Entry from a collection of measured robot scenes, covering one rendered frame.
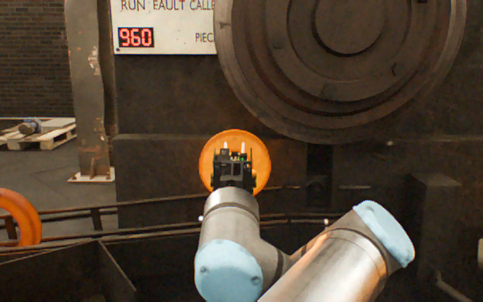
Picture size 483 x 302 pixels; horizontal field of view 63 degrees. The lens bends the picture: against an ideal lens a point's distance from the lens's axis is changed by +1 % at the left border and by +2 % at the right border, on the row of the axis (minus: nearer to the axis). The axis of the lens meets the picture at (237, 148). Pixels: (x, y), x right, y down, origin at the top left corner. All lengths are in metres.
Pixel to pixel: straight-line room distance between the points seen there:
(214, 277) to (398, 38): 0.50
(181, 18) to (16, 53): 7.06
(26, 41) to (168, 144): 6.98
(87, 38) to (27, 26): 4.30
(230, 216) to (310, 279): 0.22
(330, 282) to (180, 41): 0.67
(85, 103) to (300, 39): 3.02
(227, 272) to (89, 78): 3.14
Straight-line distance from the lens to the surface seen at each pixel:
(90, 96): 3.57
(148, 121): 0.97
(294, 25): 0.71
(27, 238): 1.00
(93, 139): 3.63
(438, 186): 0.90
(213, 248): 0.53
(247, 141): 0.82
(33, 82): 7.80
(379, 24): 0.72
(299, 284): 0.37
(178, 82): 0.94
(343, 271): 0.41
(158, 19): 0.93
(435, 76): 0.86
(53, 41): 7.61
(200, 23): 0.92
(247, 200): 0.61
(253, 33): 0.74
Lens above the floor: 1.05
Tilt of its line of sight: 13 degrees down
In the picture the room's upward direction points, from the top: straight up
